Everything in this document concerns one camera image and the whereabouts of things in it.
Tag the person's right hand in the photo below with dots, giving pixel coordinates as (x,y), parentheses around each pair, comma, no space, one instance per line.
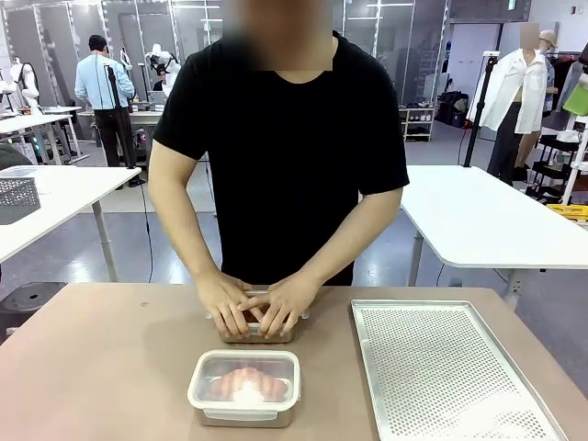
(225,303)

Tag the black bags pile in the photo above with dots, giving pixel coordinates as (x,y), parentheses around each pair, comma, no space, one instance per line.
(452,108)

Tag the man in blue shirt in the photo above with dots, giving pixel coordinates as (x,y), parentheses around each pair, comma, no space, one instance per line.
(98,82)

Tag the golden brown croissant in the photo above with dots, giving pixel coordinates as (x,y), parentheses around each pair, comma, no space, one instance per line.
(243,383)

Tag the green shopping bag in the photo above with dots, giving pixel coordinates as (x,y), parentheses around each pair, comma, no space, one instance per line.
(576,101)

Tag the black light stand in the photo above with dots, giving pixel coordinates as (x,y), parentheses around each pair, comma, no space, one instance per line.
(478,115)

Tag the person's right forearm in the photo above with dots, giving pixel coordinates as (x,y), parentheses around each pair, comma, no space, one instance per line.
(184,229)

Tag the white side table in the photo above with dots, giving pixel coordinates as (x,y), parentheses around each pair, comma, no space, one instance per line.
(69,193)

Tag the mannequin with tan cap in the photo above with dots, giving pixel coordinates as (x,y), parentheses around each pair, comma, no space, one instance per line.
(549,43)

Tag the person in black t-shirt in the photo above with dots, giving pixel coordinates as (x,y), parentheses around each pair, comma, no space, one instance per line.
(285,161)

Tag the white background desk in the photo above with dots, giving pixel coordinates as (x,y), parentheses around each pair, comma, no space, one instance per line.
(37,121)

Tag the black round stool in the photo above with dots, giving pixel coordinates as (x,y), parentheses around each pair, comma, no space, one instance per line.
(27,298)

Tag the large steel rectangular container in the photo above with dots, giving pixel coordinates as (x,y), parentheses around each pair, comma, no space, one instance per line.
(243,418)

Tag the small clear plastic lid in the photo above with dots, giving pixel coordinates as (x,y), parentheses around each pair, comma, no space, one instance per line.
(257,292)

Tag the white shoe rack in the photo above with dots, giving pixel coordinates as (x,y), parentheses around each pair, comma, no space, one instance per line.
(418,121)

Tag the person's left hand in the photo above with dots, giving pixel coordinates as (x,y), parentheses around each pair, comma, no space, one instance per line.
(289,303)

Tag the white humanoid robot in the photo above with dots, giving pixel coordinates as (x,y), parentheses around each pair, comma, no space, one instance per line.
(163,64)

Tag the black camera tripod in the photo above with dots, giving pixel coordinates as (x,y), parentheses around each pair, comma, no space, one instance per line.
(121,138)

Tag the large clear plastic lid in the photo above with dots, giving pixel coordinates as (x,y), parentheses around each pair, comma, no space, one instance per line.
(202,367)

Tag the clothes rack with garments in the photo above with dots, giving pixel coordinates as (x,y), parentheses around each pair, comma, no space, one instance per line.
(572,73)

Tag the black utility cart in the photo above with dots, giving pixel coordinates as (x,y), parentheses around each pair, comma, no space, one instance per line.
(553,161)

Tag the grey woven basket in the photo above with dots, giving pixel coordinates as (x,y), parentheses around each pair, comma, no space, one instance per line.
(16,202)

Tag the yellow plastic crate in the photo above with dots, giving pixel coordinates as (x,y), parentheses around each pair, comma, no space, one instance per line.
(569,212)

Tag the small steel rectangular container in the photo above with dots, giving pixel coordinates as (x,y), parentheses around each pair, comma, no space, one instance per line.
(255,337)

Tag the white robot with backpack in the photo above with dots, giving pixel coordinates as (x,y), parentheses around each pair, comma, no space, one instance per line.
(25,82)

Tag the person's left forearm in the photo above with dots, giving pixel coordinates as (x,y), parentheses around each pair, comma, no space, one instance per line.
(349,234)

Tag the perforated metal baking tray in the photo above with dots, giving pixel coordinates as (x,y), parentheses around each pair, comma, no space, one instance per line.
(459,367)

